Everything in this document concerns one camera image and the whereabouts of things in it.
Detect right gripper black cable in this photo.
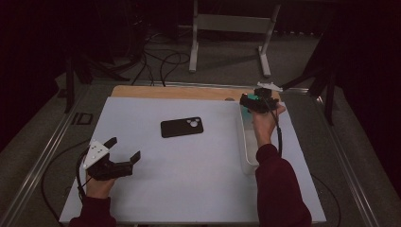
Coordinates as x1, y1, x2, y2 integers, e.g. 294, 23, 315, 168
266, 96, 284, 158

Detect metal floor rail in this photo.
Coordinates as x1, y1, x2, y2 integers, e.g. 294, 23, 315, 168
302, 88, 381, 227
0, 84, 93, 227

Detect black tripod stand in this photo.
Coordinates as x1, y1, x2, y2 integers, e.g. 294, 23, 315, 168
280, 18, 340, 127
63, 51, 131, 114

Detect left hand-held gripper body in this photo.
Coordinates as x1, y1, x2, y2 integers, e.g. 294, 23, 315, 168
82, 139, 134, 182

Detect black floor cables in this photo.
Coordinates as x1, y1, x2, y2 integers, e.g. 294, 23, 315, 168
131, 31, 191, 88

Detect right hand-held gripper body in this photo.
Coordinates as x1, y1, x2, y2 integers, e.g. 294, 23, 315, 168
252, 81, 284, 114

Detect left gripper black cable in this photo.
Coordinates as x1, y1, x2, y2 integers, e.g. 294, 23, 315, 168
41, 140, 94, 223

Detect person's left hand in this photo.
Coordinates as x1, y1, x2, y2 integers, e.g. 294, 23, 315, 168
84, 171, 116, 200

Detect person's right hand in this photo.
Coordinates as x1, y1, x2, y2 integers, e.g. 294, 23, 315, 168
251, 103, 288, 149

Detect white table mat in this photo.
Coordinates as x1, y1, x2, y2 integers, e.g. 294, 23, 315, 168
59, 96, 327, 225

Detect black phone case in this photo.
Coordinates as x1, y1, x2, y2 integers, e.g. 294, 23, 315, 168
160, 116, 204, 139

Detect white plastic bin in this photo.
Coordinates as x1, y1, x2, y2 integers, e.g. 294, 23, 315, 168
236, 102, 263, 176

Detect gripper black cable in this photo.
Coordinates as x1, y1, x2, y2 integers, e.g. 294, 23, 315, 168
41, 140, 94, 223
266, 96, 284, 158

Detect white metal stand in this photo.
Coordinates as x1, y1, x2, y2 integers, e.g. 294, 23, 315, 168
188, 0, 282, 79

